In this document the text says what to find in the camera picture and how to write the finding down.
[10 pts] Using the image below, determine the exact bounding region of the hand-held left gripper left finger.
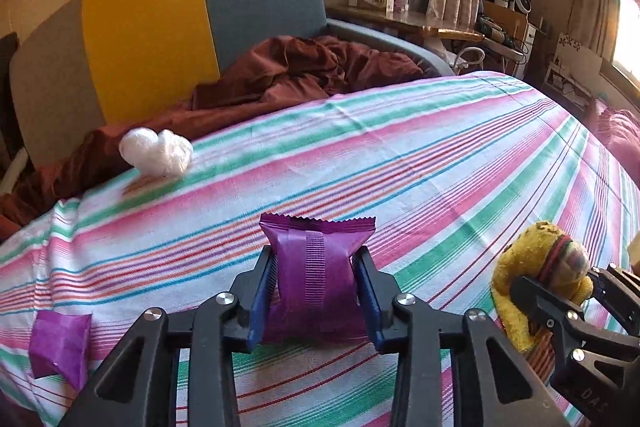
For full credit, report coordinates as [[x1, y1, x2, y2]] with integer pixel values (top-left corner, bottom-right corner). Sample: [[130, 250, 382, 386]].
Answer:
[[57, 247, 278, 427]]

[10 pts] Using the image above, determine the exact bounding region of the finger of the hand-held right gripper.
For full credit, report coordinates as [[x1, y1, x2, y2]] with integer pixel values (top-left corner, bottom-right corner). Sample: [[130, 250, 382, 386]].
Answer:
[[509, 274, 640, 427], [586, 263, 640, 338]]

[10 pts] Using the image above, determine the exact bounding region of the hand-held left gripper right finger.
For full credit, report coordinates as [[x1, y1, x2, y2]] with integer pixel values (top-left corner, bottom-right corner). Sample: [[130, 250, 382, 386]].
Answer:
[[352, 247, 571, 427]]

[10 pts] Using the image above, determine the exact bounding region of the purple snack packet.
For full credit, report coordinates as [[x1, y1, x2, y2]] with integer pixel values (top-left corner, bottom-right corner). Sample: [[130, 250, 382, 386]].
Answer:
[[28, 312, 93, 392], [259, 213, 377, 344]]

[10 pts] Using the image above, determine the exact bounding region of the yellow plush toy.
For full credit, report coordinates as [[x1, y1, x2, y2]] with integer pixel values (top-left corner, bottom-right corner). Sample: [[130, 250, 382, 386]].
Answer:
[[491, 220, 596, 355]]

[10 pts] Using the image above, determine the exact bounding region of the striped blanket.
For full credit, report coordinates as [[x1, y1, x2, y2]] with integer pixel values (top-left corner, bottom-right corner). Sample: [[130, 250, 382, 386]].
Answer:
[[0, 71, 640, 427]]

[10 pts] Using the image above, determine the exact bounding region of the maroon cloth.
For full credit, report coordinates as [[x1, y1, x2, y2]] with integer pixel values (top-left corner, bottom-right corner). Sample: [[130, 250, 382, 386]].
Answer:
[[0, 36, 426, 240]]

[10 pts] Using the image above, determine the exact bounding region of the white board with flower print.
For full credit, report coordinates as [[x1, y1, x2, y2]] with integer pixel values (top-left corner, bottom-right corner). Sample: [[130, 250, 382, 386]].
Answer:
[[542, 32, 603, 94]]

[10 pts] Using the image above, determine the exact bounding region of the side window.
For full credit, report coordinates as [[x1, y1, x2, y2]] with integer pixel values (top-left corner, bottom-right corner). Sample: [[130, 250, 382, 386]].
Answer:
[[612, 0, 640, 80]]

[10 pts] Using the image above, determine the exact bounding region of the white plastic hoop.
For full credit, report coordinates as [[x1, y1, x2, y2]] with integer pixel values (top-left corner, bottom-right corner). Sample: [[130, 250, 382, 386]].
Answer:
[[452, 47, 487, 75]]

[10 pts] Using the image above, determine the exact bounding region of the wooden desk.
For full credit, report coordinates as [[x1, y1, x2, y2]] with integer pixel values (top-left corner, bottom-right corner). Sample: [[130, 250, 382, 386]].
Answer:
[[325, 4, 486, 44]]

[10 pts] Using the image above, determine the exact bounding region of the cluttered wooden side shelf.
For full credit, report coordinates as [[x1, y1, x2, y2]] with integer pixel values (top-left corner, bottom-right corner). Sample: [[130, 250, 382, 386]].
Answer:
[[477, 0, 543, 68]]

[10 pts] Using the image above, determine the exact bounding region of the yellow and blue armchair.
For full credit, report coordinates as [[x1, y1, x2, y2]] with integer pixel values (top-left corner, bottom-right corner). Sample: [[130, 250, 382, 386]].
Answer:
[[10, 0, 456, 168]]

